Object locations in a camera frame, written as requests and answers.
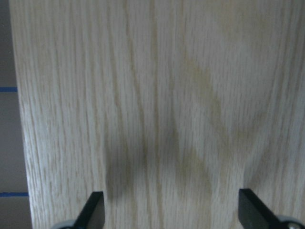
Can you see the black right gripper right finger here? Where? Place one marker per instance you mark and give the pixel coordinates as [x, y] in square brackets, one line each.
[254, 214]

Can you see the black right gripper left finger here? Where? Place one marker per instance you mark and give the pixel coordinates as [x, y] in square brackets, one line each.
[92, 215]

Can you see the light wooden drawer cabinet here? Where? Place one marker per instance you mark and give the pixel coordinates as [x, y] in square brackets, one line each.
[167, 106]

